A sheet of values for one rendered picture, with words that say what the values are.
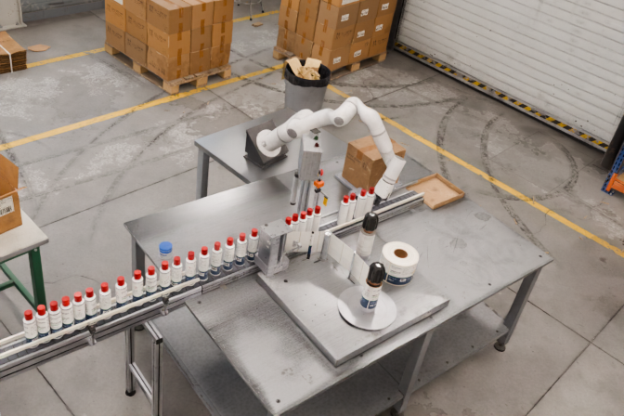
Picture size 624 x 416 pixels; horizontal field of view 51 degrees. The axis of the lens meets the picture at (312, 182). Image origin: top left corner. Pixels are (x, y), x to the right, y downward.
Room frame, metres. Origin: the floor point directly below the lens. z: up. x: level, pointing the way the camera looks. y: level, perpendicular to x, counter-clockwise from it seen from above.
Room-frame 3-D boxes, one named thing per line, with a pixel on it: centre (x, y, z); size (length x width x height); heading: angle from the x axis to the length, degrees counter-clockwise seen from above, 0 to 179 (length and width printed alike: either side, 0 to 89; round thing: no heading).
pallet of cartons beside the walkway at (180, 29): (6.56, 1.79, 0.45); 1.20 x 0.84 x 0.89; 53
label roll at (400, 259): (2.76, -0.54, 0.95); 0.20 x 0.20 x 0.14
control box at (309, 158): (3.00, 0.03, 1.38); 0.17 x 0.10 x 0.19; 8
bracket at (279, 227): (2.65, 0.14, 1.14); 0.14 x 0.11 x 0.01; 133
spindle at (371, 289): (2.46, -0.39, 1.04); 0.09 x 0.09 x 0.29
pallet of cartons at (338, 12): (7.45, 0.04, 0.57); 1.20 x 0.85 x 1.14; 143
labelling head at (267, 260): (2.65, 0.14, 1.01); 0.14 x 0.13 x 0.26; 133
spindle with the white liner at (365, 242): (2.86, -0.35, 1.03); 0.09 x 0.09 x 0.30
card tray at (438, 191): (3.70, -0.83, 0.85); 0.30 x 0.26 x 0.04; 133
